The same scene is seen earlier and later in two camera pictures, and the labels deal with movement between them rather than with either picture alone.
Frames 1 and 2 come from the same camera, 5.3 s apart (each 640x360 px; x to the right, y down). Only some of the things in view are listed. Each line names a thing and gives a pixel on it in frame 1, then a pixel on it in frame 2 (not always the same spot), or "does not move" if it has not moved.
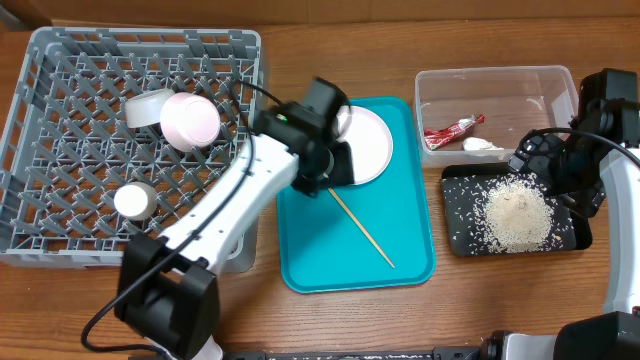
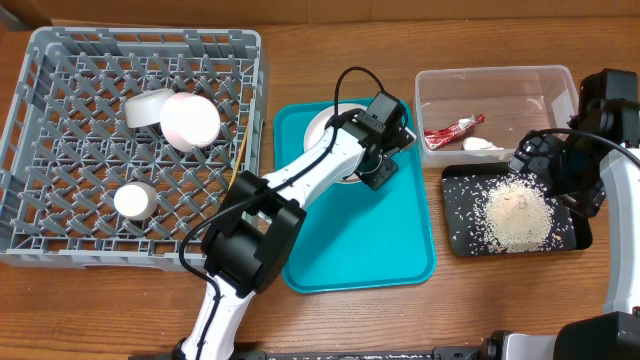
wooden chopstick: [380, 249] to [241, 155]
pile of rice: [516, 215] does not move
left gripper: [342, 171] to [378, 176]
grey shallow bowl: [145, 109] does not move
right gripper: [530, 158] does not move
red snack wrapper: [435, 138] does not move
